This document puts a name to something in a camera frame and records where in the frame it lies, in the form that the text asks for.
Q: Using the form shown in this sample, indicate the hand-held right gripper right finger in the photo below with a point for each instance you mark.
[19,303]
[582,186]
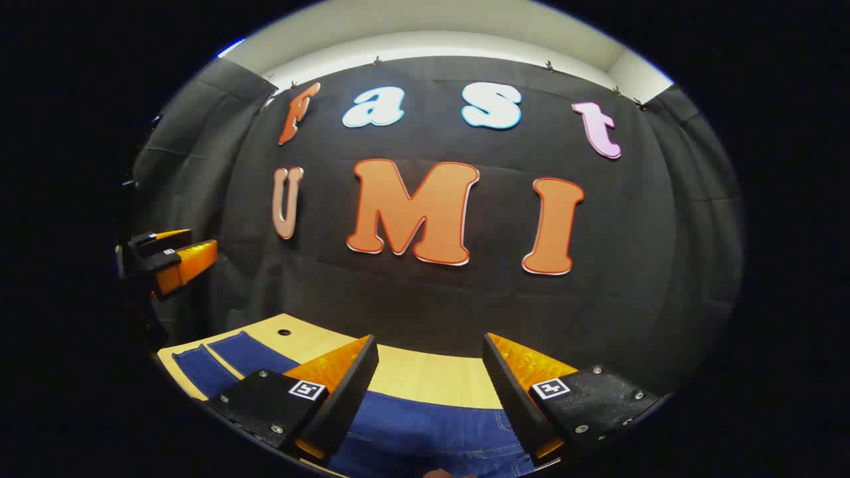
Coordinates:
[511,392]

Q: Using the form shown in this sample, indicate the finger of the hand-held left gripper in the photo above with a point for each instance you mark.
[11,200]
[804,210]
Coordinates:
[157,261]
[156,240]

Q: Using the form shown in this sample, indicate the blue denim jeans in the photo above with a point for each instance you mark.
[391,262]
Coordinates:
[425,431]

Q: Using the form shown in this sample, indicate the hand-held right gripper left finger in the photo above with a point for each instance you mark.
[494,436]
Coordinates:
[348,392]

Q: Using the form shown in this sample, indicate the black backdrop cloth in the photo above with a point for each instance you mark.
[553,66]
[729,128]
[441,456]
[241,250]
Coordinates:
[465,312]

